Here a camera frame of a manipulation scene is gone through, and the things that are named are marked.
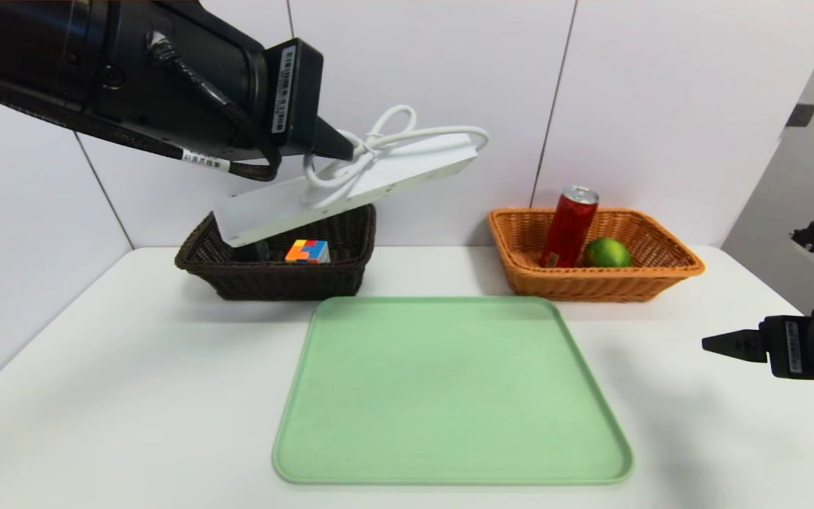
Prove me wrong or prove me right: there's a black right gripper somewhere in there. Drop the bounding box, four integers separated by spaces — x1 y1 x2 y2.
701 296 814 386

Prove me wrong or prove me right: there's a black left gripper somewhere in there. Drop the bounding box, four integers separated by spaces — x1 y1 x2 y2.
170 0 355 162

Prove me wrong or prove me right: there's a white power strip cord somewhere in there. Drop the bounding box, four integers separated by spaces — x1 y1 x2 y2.
302 104 490 211

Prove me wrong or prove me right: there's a white power strip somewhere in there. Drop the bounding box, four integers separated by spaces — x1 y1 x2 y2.
212 132 479 249

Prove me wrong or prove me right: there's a multicoloured puzzle cube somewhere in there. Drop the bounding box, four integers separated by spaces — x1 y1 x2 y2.
284 238 332 265

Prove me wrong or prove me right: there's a black bottle with cap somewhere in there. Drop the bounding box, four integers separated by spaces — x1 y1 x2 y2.
233 240 273 263

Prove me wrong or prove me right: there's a green lime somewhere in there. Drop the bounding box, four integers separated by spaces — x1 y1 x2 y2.
583 237 633 269

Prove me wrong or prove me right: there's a red drink can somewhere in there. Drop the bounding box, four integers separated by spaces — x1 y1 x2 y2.
538 185 600 269

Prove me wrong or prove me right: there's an orange wicker basket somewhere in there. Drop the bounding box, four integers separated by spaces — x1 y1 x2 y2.
487 207 706 303

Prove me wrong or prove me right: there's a dark brown wicker basket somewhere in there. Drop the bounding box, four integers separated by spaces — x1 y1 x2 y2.
174 204 377 301

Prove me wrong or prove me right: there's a light green plastic tray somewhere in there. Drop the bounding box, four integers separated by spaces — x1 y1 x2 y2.
272 296 635 487

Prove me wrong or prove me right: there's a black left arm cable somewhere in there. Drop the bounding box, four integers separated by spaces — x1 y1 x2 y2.
147 30 282 183

